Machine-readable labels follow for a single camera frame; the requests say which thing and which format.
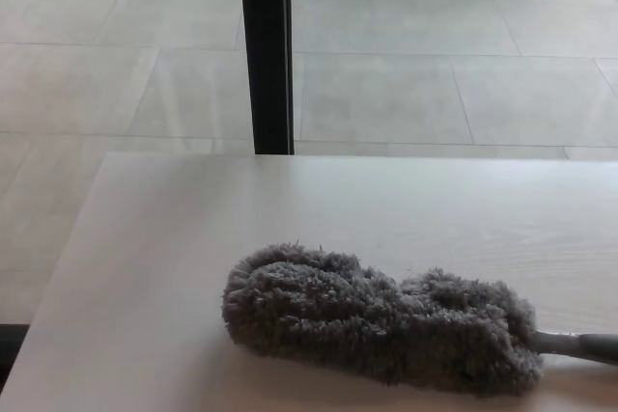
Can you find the grey microfibre duster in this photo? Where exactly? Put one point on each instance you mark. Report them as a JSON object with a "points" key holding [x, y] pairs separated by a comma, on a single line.
{"points": [[347, 315]]}

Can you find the black vertical window frame post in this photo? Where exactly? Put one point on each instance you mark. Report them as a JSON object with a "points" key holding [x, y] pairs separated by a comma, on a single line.
{"points": [[267, 50]]}

